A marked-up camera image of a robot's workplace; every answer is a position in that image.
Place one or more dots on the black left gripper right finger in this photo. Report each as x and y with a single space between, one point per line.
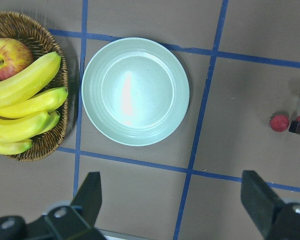
260 202

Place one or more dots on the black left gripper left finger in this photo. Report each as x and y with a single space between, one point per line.
88 198

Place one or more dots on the light green plate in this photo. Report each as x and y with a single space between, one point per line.
135 91

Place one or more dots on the red strawberry without leaves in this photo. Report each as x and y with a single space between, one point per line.
279 123

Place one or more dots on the small hidden yellow banana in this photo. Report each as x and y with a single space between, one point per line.
54 120

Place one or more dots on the bottom yellow banana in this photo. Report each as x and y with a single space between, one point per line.
14 148

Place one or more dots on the top yellow banana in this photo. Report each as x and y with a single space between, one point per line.
29 81

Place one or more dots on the red yellow apple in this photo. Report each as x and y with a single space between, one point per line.
14 57

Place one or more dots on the brown wicker basket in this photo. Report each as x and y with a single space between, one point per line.
40 41

